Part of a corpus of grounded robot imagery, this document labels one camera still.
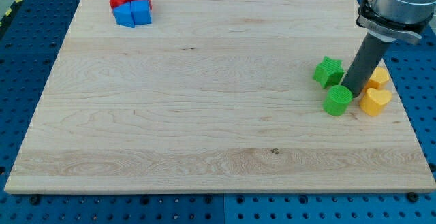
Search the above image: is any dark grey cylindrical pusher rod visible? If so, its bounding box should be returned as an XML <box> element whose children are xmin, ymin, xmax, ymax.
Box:
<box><xmin>341</xmin><ymin>33</ymin><xmax>391</xmax><ymax>98</ymax></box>

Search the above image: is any green star block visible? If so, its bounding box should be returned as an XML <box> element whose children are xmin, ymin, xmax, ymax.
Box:
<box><xmin>313</xmin><ymin>56</ymin><xmax>345</xmax><ymax>89</ymax></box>

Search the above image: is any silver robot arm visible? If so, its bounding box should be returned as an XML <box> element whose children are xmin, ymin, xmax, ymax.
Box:
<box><xmin>341</xmin><ymin>0</ymin><xmax>435</xmax><ymax>97</ymax></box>

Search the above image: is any light wooden board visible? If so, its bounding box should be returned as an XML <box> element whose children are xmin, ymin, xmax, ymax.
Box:
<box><xmin>5</xmin><ymin>0</ymin><xmax>435</xmax><ymax>194</ymax></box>

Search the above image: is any yellow hexagon block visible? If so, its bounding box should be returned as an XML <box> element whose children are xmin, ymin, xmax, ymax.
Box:
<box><xmin>362</xmin><ymin>67</ymin><xmax>390</xmax><ymax>93</ymax></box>

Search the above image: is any yellow heart block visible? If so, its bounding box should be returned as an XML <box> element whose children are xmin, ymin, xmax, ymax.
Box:
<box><xmin>359</xmin><ymin>88</ymin><xmax>392</xmax><ymax>116</ymax></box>

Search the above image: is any green cylinder block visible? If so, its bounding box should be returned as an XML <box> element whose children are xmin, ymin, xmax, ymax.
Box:
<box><xmin>323</xmin><ymin>85</ymin><xmax>353</xmax><ymax>116</ymax></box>

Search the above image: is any blue cube block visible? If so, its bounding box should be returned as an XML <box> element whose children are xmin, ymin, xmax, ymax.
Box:
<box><xmin>131</xmin><ymin>0</ymin><xmax>152</xmax><ymax>25</ymax></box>

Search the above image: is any blue triangle block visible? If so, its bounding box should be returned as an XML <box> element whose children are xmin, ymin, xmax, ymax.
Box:
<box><xmin>112</xmin><ymin>2</ymin><xmax>135</xmax><ymax>28</ymax></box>

